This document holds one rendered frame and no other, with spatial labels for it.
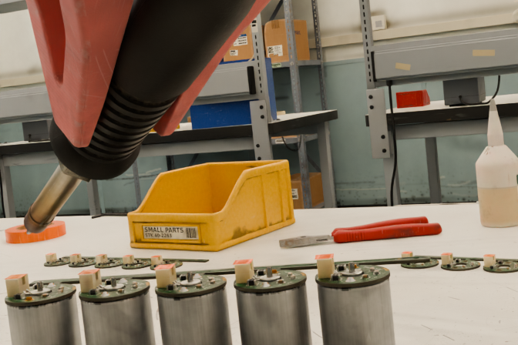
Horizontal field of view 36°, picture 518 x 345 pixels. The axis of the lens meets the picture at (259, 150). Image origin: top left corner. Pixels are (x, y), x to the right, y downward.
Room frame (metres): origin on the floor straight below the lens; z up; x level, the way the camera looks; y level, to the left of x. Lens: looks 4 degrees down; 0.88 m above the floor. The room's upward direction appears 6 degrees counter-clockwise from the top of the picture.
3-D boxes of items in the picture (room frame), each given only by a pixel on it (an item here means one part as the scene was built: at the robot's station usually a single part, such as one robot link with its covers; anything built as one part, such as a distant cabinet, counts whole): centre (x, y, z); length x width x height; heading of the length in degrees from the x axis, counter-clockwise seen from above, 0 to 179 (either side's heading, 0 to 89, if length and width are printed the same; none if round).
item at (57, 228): (0.80, 0.24, 0.76); 0.06 x 0.06 x 0.01
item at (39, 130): (3.51, 0.94, 0.80); 0.15 x 0.12 x 0.10; 174
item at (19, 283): (0.28, 0.09, 0.82); 0.01 x 0.01 x 0.01; 80
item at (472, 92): (2.70, -0.72, 0.80); 0.15 x 0.12 x 0.10; 155
